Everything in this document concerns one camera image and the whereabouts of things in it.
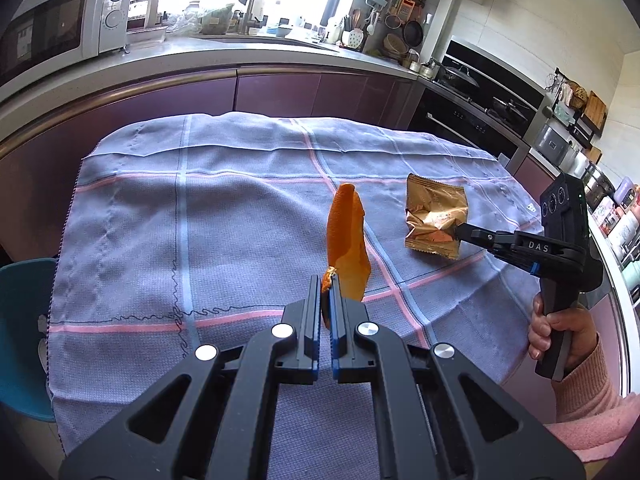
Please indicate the dotted white utensil holder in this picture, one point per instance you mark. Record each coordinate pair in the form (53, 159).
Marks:
(356, 39)

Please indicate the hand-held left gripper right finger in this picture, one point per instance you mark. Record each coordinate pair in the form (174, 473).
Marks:
(339, 340)

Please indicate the gold snack wrapper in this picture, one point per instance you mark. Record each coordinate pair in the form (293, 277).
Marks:
(430, 210)

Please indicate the orange peel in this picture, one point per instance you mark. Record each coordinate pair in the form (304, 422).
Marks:
(345, 230)

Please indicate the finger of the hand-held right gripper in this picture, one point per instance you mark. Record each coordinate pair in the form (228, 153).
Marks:
(520, 260)
(485, 237)

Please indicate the clear food container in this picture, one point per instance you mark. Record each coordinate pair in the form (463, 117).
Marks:
(146, 35)

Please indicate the hanging strainer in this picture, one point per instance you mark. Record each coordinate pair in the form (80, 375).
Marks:
(392, 21)

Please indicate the white microwave oven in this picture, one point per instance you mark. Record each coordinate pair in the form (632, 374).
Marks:
(45, 25)

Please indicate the clear plastic bag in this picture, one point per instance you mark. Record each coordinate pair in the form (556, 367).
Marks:
(182, 21)

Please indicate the hanging frying pan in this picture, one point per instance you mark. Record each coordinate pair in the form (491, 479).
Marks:
(413, 34)

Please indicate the wooden cutting board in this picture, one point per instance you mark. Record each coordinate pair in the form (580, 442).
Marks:
(595, 109)

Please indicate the checked blue tablecloth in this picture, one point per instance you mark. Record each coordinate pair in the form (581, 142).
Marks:
(200, 235)

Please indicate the metal box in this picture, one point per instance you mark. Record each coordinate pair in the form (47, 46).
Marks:
(552, 142)

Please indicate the white wall rack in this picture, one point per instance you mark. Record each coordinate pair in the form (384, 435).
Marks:
(376, 0)

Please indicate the black wok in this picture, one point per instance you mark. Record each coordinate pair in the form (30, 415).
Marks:
(507, 108)

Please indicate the white kitchen counter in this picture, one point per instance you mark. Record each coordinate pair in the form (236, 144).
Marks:
(200, 52)

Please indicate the person's right forearm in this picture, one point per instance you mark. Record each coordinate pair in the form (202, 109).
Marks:
(585, 400)

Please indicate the black built-in oven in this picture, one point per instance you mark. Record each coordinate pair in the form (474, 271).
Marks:
(450, 120)

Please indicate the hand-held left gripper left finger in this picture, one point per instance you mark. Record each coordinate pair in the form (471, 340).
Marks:
(312, 340)

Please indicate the black pot with lid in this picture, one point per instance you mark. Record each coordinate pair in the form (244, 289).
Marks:
(457, 80)

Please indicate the white soap bottle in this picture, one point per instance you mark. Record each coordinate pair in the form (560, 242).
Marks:
(259, 12)

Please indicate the black range hood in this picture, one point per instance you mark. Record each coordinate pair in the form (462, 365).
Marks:
(500, 75)

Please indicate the woven basket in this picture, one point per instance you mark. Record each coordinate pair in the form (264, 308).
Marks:
(395, 45)

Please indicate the teal chair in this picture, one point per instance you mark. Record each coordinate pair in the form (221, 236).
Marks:
(25, 335)

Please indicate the person's right hand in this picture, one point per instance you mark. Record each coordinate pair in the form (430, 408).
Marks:
(582, 335)

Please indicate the glass kettle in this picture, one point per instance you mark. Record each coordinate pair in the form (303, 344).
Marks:
(147, 10)

